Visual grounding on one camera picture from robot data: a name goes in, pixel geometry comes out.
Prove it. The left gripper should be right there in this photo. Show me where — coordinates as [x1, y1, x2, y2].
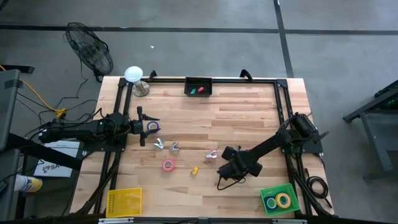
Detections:
[129, 106, 162, 147]

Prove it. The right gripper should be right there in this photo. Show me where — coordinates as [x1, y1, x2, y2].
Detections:
[216, 145, 264, 182]

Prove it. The light blue tape roll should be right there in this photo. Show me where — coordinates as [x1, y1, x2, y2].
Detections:
[264, 195, 279, 212]

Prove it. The yellow tape roll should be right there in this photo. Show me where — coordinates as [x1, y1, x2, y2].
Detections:
[275, 192, 292, 209]

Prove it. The yellow slotted basket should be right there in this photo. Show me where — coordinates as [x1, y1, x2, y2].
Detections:
[105, 187, 143, 218]

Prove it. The pink tape roll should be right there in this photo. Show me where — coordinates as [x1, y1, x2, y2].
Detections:
[161, 158, 177, 173]

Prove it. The green slotted basket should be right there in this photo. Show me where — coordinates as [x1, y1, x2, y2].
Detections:
[259, 182, 300, 217]

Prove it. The black slotted basket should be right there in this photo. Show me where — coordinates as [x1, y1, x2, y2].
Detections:
[183, 77, 213, 98]

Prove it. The white dome lamp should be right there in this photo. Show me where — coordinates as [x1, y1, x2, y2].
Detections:
[123, 65, 150, 97]

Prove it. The white printed paper sheet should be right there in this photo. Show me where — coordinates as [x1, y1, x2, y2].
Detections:
[33, 139, 82, 179]

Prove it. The black floor fan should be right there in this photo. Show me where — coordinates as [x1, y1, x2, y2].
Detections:
[64, 21, 114, 82]

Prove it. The black diagonal beam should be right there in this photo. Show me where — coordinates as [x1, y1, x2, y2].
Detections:
[6, 133, 83, 171]

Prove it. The white yellow blue can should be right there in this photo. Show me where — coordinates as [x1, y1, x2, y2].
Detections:
[14, 174, 44, 193]

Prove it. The dark grey metal table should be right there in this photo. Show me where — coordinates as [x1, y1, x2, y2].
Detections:
[343, 79, 398, 181]

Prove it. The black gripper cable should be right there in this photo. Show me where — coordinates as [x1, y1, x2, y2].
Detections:
[216, 176, 247, 191]

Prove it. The coiled black cable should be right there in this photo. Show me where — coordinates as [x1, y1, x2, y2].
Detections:
[305, 167, 333, 209]

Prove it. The black fan power cable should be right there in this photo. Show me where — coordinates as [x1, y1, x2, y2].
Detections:
[54, 58, 90, 110]

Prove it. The yellow extension cord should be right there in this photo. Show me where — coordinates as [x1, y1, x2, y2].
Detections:
[0, 64, 68, 121]

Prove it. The silver aluminium rail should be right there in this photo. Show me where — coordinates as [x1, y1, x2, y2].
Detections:
[98, 217, 308, 224]

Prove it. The grey cabinet with black strap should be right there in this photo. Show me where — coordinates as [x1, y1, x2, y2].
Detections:
[0, 68, 22, 152]

